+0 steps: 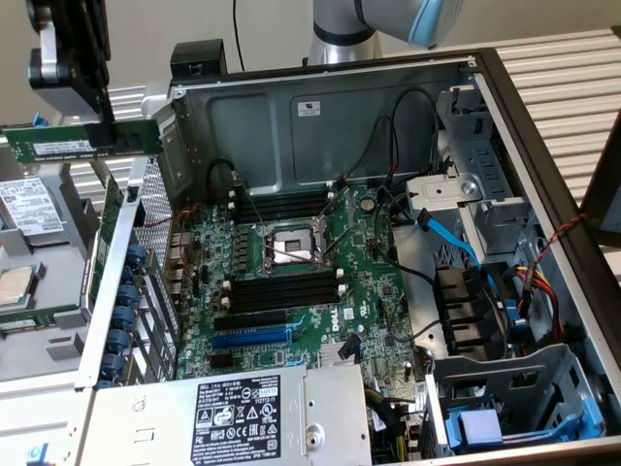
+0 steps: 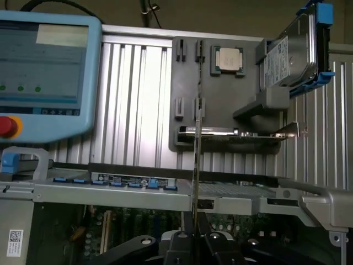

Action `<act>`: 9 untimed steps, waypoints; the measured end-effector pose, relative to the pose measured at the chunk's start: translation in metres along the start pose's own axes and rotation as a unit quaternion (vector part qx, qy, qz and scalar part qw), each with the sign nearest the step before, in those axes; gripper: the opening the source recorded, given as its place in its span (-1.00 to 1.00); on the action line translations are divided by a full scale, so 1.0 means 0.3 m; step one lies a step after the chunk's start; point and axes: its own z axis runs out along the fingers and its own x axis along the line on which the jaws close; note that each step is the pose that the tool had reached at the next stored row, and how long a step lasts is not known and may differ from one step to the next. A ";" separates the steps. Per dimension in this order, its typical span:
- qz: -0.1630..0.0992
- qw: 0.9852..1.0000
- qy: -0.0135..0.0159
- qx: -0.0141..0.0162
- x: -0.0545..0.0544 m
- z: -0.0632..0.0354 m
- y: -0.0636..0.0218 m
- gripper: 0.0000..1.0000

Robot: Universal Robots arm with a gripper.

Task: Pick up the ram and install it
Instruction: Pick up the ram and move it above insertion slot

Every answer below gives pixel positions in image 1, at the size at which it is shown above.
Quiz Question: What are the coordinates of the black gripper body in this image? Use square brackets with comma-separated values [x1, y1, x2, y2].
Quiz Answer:
[56, 0, 111, 64]

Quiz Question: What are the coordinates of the green RAM stick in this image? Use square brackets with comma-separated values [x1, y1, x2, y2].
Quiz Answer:
[0, 304, 82, 332]
[2, 119, 164, 161]

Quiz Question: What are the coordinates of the black box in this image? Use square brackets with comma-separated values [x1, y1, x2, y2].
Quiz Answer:
[170, 41, 228, 79]

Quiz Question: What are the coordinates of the green graphics card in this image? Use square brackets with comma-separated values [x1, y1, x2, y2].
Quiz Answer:
[88, 172, 126, 312]

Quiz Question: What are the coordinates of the hard disk with label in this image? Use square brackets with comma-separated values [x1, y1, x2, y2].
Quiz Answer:
[0, 162, 68, 244]

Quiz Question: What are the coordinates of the open PC case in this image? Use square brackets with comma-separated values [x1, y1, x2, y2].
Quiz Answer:
[75, 46, 621, 466]

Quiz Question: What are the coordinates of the socket locking lever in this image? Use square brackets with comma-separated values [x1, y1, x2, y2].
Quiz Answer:
[263, 242, 319, 266]
[235, 175, 268, 229]

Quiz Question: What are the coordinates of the silver CPU chip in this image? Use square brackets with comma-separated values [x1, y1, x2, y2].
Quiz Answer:
[0, 264, 39, 308]

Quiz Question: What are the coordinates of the CPU socket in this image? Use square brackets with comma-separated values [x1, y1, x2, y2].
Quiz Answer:
[260, 216, 334, 278]

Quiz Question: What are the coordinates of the long black expansion slot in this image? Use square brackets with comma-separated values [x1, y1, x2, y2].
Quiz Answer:
[212, 310, 288, 332]

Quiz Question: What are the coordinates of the grey parts rack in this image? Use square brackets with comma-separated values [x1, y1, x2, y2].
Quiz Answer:
[0, 82, 161, 466]

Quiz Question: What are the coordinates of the blue expansion slot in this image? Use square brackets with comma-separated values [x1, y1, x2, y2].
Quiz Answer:
[211, 325, 292, 350]

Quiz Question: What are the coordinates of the silver power supply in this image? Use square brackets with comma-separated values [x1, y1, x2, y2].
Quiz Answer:
[89, 363, 374, 466]

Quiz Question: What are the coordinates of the green motherboard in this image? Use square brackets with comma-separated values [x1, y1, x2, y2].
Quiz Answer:
[167, 183, 429, 384]

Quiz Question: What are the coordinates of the silver chipset heatsink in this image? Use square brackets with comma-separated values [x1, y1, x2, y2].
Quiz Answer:
[318, 339, 364, 369]

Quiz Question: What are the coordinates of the silver disk bay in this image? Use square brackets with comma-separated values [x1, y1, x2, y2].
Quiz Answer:
[406, 86, 539, 266]

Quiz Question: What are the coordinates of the grey disk bay cage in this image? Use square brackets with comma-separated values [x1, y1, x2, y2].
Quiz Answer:
[426, 343, 607, 460]

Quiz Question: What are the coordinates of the blue disk carrier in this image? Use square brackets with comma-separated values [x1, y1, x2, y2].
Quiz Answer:
[444, 395, 606, 450]

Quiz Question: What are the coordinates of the dark brown panel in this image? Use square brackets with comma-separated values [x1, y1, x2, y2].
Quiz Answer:
[579, 110, 621, 249]

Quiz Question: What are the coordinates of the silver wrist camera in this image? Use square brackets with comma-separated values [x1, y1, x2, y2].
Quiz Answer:
[26, 0, 67, 93]

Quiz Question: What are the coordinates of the red black twisted wire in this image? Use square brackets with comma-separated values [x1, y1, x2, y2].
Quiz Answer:
[528, 213, 589, 276]
[144, 202, 201, 281]

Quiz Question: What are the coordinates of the short black arched wire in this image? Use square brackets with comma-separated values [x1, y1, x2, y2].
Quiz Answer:
[207, 158, 244, 196]

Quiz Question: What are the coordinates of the black camera cable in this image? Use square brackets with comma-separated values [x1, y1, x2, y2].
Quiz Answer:
[231, 0, 246, 75]

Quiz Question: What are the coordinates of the thin black looped wire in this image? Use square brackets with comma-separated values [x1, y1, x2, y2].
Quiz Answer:
[389, 85, 442, 190]

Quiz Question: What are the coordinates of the black curved wire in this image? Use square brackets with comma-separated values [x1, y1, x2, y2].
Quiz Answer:
[373, 186, 437, 286]

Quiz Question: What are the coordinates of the blue SATA wire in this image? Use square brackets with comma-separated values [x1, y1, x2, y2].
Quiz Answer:
[414, 207, 518, 316]

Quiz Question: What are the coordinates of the black plastic bracket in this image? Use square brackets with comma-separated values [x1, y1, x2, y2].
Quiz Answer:
[433, 264, 509, 359]

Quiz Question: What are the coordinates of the coloured power wire bundle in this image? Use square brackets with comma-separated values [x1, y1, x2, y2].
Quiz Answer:
[513, 263, 572, 344]

